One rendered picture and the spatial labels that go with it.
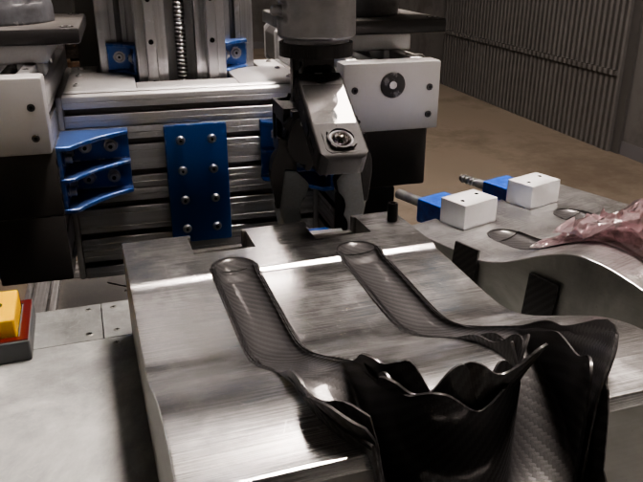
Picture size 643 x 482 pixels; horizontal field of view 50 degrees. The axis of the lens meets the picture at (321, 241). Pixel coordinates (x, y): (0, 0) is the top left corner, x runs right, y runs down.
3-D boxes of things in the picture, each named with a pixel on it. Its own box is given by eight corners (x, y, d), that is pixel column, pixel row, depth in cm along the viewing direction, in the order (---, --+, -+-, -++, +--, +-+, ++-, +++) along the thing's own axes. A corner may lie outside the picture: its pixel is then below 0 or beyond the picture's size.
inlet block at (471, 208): (381, 218, 84) (383, 175, 82) (411, 209, 87) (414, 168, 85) (461, 253, 74) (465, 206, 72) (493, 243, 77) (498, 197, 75)
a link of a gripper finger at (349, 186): (359, 222, 79) (342, 146, 75) (376, 242, 74) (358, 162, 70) (333, 230, 79) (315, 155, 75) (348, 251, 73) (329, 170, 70)
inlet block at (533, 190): (445, 201, 90) (448, 160, 88) (472, 193, 92) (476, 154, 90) (527, 231, 80) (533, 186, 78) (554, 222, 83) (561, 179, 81)
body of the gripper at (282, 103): (338, 147, 77) (339, 33, 72) (362, 169, 69) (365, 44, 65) (270, 152, 75) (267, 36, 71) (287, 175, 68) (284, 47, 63)
